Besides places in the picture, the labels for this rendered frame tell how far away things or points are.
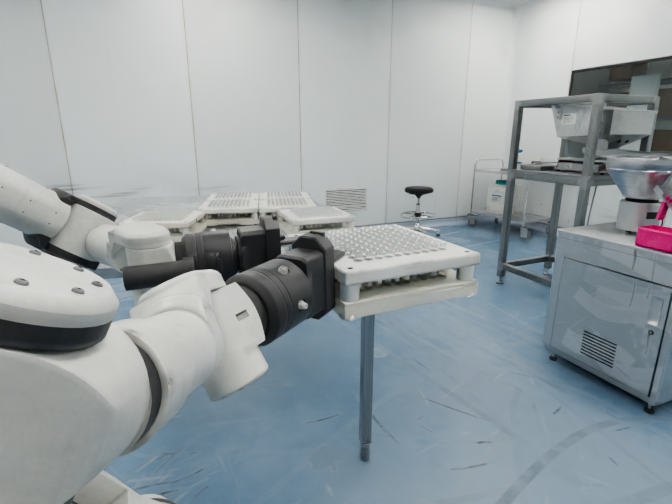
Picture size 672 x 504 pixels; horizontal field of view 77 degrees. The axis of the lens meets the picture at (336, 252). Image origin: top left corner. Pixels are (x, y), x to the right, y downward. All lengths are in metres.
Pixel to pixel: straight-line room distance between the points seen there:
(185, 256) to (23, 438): 0.49
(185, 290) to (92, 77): 4.51
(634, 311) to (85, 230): 2.18
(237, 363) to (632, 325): 2.13
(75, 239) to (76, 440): 0.70
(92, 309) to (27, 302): 0.02
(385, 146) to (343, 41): 1.32
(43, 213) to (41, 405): 0.70
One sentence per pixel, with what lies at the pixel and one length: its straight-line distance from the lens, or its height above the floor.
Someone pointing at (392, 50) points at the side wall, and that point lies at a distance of 5.68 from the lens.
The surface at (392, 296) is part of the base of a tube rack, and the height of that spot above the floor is 1.02.
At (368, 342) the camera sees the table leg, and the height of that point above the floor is 0.52.
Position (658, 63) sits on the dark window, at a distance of 5.63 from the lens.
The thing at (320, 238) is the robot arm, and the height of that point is 1.11.
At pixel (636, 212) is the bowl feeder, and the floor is 0.87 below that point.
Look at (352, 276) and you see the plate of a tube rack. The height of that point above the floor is 1.06.
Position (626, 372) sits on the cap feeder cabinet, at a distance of 2.48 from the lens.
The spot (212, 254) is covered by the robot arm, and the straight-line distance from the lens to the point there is 0.67.
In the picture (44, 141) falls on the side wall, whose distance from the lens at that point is 4.88.
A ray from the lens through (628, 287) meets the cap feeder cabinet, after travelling 2.36.
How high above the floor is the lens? 1.24
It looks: 16 degrees down
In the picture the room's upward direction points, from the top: straight up
